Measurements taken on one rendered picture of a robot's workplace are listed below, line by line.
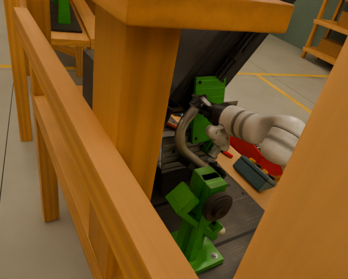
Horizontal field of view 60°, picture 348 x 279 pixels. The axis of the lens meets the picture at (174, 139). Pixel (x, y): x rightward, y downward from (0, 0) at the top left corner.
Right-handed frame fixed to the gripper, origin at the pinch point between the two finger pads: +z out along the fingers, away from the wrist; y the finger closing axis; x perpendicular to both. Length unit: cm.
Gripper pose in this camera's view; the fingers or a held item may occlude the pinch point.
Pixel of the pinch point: (198, 107)
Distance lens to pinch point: 88.8
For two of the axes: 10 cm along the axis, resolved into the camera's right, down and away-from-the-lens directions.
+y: -5.8, -5.7, -5.9
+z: -5.1, -3.1, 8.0
